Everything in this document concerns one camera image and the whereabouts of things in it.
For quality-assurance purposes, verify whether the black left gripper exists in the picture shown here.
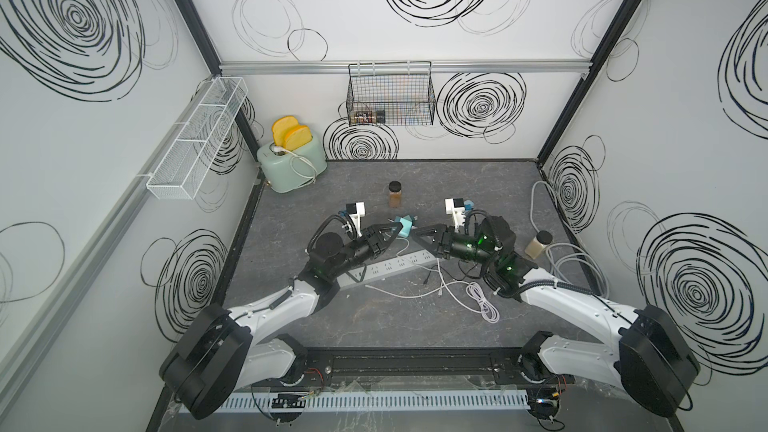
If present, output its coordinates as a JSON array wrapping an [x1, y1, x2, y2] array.
[[327, 224, 399, 282]]

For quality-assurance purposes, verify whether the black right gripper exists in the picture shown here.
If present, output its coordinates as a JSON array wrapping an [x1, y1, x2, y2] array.
[[413, 222, 499, 269]]

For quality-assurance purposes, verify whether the white power strip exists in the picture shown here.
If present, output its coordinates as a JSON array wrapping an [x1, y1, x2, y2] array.
[[337, 250, 437, 290]]

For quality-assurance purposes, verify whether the black charging cable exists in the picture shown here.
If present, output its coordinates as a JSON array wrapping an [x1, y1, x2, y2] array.
[[419, 260, 481, 287]]

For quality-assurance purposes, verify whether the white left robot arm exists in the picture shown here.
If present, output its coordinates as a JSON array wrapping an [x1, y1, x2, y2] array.
[[159, 222, 402, 419]]

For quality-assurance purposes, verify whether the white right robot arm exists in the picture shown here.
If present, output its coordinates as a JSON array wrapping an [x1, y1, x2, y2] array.
[[409, 216, 701, 418]]

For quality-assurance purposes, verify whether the brown spice bottle black lid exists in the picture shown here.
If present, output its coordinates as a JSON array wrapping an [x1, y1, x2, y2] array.
[[388, 181, 402, 208]]

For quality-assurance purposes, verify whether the clear jar black lid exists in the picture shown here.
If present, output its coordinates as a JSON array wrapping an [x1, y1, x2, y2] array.
[[524, 230, 553, 260]]

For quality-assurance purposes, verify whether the mint green toaster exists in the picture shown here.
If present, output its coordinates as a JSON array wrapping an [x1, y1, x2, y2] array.
[[257, 136, 327, 193]]

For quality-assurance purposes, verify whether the front yellow toast slice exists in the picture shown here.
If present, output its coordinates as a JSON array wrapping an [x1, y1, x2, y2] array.
[[282, 124, 313, 151]]

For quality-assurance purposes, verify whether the yellow toast slice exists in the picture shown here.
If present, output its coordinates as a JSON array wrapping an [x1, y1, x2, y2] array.
[[282, 124, 313, 151], [271, 115, 299, 147]]

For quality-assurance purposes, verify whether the rear yellow toast slice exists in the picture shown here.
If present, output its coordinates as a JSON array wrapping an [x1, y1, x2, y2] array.
[[271, 115, 299, 147]]

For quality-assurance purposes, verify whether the teal charger with white cable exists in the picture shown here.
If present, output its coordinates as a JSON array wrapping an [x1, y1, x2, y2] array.
[[391, 215, 415, 239]]

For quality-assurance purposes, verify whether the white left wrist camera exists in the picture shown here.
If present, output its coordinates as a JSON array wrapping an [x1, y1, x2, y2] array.
[[345, 202, 366, 237]]

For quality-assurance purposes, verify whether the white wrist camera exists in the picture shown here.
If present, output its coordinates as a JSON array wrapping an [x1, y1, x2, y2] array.
[[345, 202, 366, 237], [445, 198, 467, 232]]

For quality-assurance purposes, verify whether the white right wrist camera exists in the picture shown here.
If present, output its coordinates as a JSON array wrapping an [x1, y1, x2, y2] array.
[[445, 198, 467, 232]]

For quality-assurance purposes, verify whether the white coiled charging cable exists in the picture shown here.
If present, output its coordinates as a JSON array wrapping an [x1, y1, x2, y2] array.
[[364, 238, 502, 325]]

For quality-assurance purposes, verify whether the black wire wall basket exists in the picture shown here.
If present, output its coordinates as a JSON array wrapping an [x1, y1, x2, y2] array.
[[345, 61, 437, 127]]

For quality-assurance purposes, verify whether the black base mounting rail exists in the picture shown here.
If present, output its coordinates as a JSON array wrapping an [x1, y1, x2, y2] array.
[[279, 347, 575, 386]]

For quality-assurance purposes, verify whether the white slotted cable duct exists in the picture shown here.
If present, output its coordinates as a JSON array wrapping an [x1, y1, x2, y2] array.
[[219, 390, 530, 414]]

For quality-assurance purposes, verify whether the white wire wall shelf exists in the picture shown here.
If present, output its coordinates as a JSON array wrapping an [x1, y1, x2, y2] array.
[[146, 76, 248, 200]]

